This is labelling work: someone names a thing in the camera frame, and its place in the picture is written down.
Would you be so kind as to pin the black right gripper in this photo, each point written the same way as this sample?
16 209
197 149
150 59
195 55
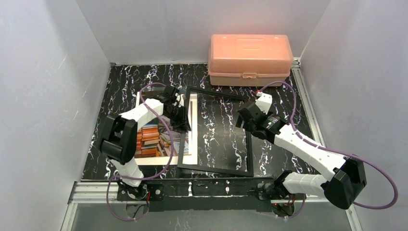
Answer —
250 117

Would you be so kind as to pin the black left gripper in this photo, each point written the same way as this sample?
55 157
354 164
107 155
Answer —
178 110

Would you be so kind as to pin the black picture frame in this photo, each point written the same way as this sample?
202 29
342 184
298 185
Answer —
248 140

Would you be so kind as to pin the cat photo print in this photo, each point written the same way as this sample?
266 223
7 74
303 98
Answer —
156 138

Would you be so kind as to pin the white mat board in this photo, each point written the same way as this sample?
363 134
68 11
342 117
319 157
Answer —
191 144

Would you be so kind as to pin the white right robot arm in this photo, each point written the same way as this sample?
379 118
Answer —
340 178

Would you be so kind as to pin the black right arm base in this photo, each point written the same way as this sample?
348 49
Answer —
277 194

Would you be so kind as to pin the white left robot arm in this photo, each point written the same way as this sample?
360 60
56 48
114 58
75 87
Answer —
118 140

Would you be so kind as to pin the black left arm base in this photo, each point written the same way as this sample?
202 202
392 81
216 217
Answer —
145 192

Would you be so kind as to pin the pink plastic storage box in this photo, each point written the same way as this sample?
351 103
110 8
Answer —
244 60

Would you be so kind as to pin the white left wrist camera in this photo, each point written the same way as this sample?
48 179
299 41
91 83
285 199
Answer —
179 100

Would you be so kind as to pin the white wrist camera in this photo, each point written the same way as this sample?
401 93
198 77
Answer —
263 101
179 100

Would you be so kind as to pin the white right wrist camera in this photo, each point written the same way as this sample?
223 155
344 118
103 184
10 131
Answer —
263 101

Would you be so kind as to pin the aluminium right rail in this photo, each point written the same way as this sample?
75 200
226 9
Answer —
306 101

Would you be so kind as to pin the aluminium rail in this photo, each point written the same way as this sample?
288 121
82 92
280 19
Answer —
306 101
102 192

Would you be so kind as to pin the aluminium front rail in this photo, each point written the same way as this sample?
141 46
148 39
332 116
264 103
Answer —
102 192

